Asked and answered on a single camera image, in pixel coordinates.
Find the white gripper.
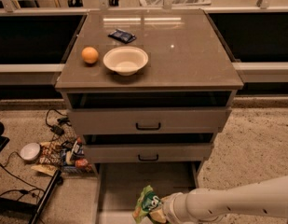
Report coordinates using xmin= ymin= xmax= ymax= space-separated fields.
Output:
xmin=149 ymin=192 xmax=188 ymax=224

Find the green rice chip bag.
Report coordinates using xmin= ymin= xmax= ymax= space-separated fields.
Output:
xmin=132 ymin=185 xmax=163 ymax=224

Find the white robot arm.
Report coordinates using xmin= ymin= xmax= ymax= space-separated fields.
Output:
xmin=150 ymin=175 xmax=288 ymax=224

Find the bottom grey drawer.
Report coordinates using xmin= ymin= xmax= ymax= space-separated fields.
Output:
xmin=94 ymin=162 xmax=199 ymax=224

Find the grey drawer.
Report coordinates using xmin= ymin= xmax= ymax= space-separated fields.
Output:
xmin=68 ymin=108 xmax=231 ymax=135
xmin=94 ymin=162 xmax=199 ymax=224
xmin=83 ymin=143 xmax=213 ymax=163

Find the middle grey drawer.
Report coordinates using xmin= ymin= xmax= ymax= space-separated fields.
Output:
xmin=83 ymin=143 xmax=213 ymax=163

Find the top grey drawer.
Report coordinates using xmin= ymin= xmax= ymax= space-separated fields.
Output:
xmin=68 ymin=108 xmax=231 ymax=135

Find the grey drawer cabinet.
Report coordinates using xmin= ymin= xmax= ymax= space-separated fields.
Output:
xmin=54 ymin=8 xmax=244 ymax=175

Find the basket of snack packets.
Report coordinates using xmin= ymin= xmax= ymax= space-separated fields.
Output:
xmin=31 ymin=137 xmax=93 ymax=176

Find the white bowl on floor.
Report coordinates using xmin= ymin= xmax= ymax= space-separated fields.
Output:
xmin=20 ymin=143 xmax=41 ymax=161

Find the white paper bowl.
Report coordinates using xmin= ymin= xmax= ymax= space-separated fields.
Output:
xmin=103 ymin=46 xmax=149 ymax=76

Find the orange fruit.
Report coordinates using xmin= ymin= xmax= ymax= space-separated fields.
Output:
xmin=81 ymin=47 xmax=99 ymax=64

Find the blue snack packet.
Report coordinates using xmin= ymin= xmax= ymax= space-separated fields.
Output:
xmin=108 ymin=29 xmax=136 ymax=44

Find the black middle drawer handle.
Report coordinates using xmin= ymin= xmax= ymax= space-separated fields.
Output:
xmin=137 ymin=154 xmax=159 ymax=161

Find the black drawer handle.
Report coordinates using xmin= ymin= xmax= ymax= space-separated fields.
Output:
xmin=135 ymin=122 xmax=161 ymax=131
xmin=137 ymin=154 xmax=159 ymax=161

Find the black top drawer handle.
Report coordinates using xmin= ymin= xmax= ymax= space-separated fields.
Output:
xmin=135 ymin=122 xmax=161 ymax=131

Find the black power adapter cable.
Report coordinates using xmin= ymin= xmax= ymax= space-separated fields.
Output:
xmin=45 ymin=108 xmax=73 ymax=142

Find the black floor cable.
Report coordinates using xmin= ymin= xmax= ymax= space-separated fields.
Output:
xmin=0 ymin=151 xmax=46 ymax=201

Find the black stand frame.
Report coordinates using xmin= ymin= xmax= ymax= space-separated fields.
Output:
xmin=0 ymin=170 xmax=62 ymax=224

